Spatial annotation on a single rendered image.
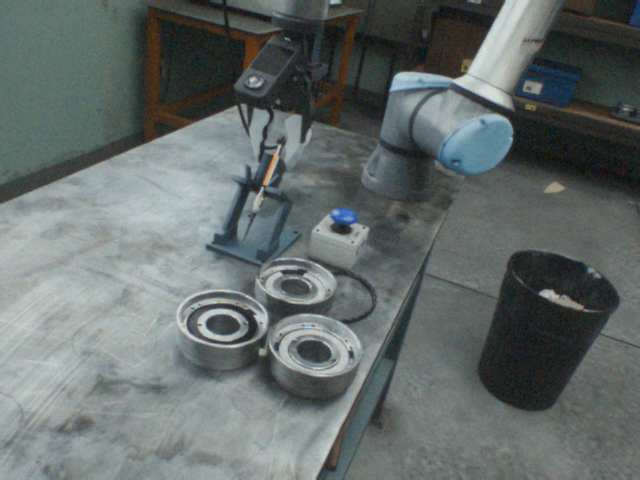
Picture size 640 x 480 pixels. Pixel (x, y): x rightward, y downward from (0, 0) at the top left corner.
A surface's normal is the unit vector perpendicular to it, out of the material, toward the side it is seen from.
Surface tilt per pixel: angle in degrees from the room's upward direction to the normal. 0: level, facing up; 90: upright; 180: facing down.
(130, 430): 0
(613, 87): 90
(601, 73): 90
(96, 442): 0
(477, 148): 97
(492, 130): 98
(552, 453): 0
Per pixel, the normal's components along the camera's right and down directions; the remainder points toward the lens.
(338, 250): -0.36, 0.40
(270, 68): -0.01, -0.52
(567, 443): 0.17, -0.86
